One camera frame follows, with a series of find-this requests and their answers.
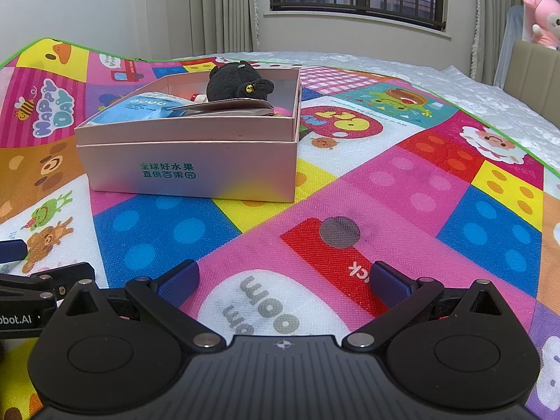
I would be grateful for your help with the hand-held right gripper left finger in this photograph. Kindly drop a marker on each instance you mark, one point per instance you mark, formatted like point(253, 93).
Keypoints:
point(179, 283)

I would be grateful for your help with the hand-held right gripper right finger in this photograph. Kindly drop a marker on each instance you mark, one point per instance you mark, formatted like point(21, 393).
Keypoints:
point(391, 285)

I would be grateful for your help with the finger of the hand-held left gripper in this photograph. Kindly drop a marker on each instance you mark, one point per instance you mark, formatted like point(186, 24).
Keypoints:
point(11, 249)

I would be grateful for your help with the pink cardboard box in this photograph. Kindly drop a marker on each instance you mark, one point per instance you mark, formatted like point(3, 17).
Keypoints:
point(197, 175)

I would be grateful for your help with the blue tissue pack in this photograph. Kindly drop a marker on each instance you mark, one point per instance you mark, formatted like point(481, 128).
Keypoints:
point(131, 109)

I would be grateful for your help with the small white box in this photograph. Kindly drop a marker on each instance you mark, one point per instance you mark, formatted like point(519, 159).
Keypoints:
point(195, 96)

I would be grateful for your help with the black plush toy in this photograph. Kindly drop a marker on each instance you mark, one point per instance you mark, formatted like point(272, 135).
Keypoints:
point(227, 83)

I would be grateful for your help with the colourful printed play mat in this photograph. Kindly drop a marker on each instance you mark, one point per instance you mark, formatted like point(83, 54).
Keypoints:
point(393, 183)

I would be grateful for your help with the grey flat pouch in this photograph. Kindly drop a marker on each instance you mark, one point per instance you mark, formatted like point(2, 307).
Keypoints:
point(218, 107)

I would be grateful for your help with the small pink object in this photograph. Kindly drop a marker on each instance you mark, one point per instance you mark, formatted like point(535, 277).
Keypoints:
point(281, 110)

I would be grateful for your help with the beige headboard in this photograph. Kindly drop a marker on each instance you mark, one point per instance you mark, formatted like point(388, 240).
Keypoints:
point(538, 74)

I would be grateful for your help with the beige curtain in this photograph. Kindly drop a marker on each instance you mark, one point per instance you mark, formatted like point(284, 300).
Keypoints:
point(218, 8)
point(494, 8)

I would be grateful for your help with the pale grey cloth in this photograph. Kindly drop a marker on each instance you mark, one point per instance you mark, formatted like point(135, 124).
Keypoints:
point(512, 22)

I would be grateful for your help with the pink plush toy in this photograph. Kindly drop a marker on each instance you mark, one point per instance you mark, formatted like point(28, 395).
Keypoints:
point(544, 17)

